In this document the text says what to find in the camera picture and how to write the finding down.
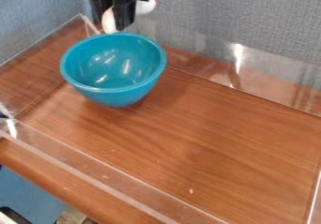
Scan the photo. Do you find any white mushroom with red cap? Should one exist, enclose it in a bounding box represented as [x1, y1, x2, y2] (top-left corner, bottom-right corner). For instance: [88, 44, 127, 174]
[101, 0, 156, 34]

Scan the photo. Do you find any blue plastic bowl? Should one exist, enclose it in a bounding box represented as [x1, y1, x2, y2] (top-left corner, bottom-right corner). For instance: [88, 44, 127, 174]
[60, 33, 167, 107]

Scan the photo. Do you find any clear acrylic barrier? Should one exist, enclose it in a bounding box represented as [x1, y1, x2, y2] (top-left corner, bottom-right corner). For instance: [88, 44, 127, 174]
[0, 16, 321, 224]

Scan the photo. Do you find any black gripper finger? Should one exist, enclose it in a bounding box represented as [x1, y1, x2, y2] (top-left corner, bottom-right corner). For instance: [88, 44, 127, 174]
[112, 0, 135, 31]
[89, 0, 112, 23]

